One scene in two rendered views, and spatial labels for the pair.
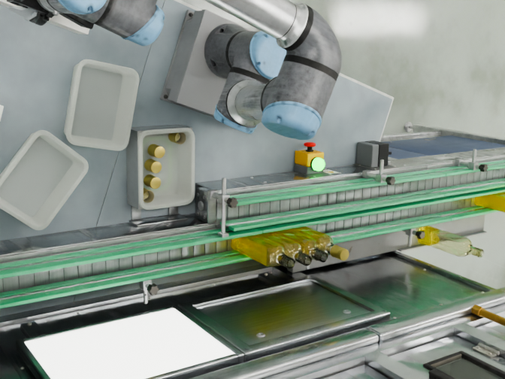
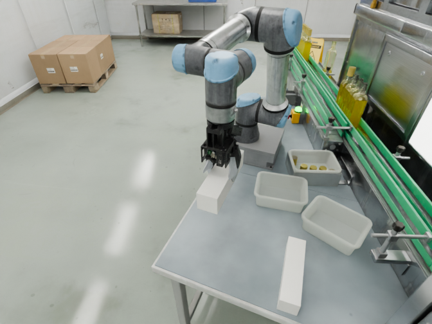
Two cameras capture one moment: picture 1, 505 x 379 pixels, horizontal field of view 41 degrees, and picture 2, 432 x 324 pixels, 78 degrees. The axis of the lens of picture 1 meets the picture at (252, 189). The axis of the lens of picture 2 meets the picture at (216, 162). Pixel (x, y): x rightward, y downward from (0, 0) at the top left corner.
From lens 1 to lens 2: 0.94 m
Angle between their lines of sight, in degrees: 24
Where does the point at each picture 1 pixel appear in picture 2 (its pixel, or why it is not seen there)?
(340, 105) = not seen: hidden behind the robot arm
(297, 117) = (292, 12)
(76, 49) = (247, 204)
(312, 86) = (272, 9)
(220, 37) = not seen: hidden behind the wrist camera
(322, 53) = (253, 9)
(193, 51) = (246, 147)
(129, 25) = (244, 56)
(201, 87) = (265, 144)
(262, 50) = (246, 99)
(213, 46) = (243, 136)
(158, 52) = (246, 170)
